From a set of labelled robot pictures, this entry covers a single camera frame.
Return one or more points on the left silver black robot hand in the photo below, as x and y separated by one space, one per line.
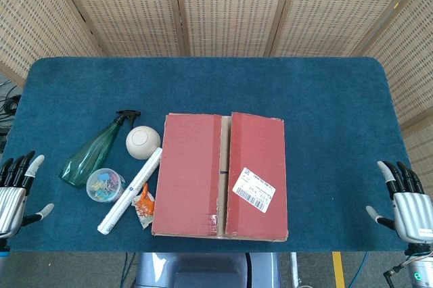
11 203

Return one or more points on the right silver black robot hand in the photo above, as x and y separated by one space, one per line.
414 213

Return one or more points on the red brown cardboard box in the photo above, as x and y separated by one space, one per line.
189 173

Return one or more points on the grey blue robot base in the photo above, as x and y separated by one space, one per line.
203 271

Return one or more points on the green plastic spray bottle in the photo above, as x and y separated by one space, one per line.
89 156

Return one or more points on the clear tub of binder clips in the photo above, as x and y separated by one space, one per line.
105 185

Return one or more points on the white cylindrical tube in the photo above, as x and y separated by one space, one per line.
132 190

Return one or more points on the white table leg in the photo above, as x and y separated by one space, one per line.
294 267

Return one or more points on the orange white snack packet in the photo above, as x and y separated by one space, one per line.
145 207

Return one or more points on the beige round bowl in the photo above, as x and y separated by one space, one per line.
142 142

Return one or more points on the blue carpet table cover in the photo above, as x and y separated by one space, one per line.
321 98

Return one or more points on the woven bamboo folding screen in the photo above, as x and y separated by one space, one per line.
230 7

